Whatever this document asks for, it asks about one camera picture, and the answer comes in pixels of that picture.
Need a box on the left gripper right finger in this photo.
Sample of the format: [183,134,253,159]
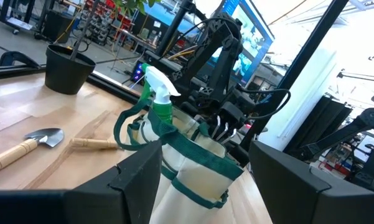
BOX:
[248,140,374,224]

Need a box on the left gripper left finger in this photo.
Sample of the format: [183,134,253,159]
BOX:
[0,139,163,224]

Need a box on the beige green-trimmed gardening bag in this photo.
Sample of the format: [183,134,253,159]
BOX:
[113,98,245,224]

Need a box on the wide pointed trowel wooden handle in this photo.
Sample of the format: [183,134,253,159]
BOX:
[0,127,65,179]

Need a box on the green spray bottle white trigger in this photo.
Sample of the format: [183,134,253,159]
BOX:
[139,62,182,126]

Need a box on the computer monitor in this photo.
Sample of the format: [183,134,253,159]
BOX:
[205,0,275,88]

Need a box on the black ribbed panel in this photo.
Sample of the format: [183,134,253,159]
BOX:
[283,95,353,154]

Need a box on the computer tower with blue lights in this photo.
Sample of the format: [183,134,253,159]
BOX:
[131,58,146,83]

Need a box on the black plant pot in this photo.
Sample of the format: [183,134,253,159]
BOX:
[44,44,97,96]

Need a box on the parts shelf with red bins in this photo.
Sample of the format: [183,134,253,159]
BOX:
[79,0,138,47]

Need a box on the black curved stand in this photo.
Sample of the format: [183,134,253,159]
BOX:
[0,50,42,70]

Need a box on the black cabinet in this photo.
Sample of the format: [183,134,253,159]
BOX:
[34,0,72,43]

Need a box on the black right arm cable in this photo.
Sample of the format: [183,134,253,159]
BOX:
[236,88,292,123]

